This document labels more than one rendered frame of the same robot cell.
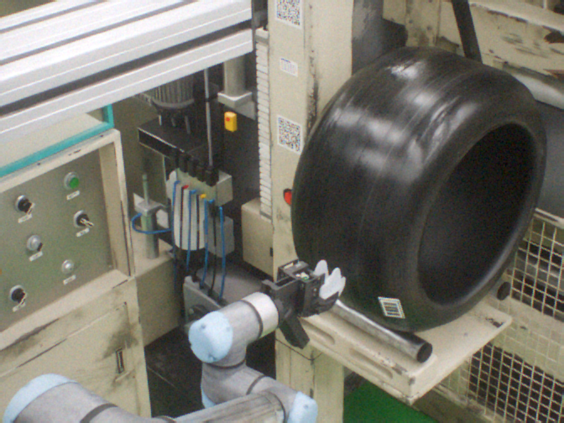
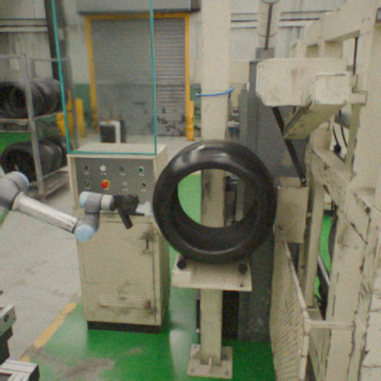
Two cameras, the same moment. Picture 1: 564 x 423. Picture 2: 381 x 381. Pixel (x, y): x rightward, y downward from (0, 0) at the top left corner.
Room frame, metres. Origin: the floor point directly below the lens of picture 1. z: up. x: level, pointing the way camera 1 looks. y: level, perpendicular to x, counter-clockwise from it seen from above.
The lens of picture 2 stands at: (0.67, -1.56, 1.75)
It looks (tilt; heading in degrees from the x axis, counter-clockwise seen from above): 18 degrees down; 52
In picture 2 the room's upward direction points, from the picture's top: straight up
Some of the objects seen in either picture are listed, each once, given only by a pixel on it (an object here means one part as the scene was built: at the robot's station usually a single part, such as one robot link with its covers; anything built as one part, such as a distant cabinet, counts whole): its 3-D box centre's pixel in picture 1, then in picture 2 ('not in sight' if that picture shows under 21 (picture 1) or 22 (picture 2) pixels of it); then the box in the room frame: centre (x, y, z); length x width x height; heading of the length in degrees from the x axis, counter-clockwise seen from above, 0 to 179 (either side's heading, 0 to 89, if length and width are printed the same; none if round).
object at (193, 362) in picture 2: not in sight; (210, 358); (2.01, -0.07, 0.02); 0.27 x 0.27 x 0.04; 45
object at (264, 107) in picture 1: (273, 127); not in sight; (2.05, 0.02, 1.19); 0.05 x 0.04 x 0.48; 135
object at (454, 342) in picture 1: (399, 322); (213, 268); (1.85, -0.26, 0.80); 0.37 x 0.36 x 0.02; 135
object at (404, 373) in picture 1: (358, 338); (185, 259); (1.75, -0.16, 0.83); 0.36 x 0.09 x 0.06; 45
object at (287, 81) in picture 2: not in sight; (291, 80); (1.97, -0.56, 1.71); 0.61 x 0.25 x 0.15; 45
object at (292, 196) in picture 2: not in sight; (288, 209); (2.27, -0.37, 1.05); 0.20 x 0.15 x 0.30; 45
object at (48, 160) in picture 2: not in sight; (36, 129); (2.37, 4.01, 0.96); 1.36 x 0.71 x 1.92; 40
